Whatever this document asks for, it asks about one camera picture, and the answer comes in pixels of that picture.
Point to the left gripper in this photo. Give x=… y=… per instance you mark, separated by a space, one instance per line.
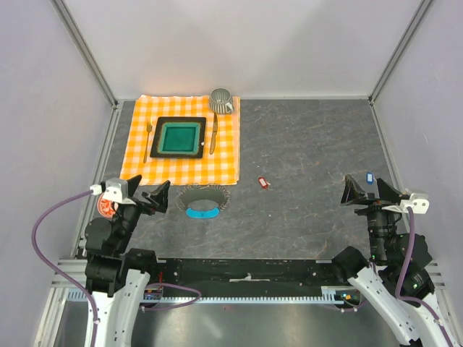
x=160 y=196

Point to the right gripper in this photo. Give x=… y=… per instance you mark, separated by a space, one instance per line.
x=353 y=193

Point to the red tag key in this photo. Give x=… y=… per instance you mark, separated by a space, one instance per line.
x=263 y=182

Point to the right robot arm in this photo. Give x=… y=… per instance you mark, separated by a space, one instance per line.
x=394 y=280

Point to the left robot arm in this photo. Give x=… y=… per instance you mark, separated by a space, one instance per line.
x=116 y=276

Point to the blue tag key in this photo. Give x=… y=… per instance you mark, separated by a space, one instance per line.
x=369 y=178

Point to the red white patterned bowl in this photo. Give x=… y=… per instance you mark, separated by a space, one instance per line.
x=106 y=208

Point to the black green square plate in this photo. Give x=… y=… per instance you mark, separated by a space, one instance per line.
x=179 y=137

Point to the gold fork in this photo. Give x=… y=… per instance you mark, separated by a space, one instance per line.
x=148 y=129

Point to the gold knife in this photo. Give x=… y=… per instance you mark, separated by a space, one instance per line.
x=214 y=134

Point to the grey striped mug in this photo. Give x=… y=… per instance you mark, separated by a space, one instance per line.
x=221 y=101

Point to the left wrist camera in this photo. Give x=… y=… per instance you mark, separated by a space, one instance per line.
x=114 y=190

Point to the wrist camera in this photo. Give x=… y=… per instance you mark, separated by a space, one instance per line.
x=418 y=202
x=114 y=190

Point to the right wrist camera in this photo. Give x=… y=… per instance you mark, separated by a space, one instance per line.
x=418 y=202

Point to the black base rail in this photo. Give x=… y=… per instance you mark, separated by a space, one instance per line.
x=234 y=278

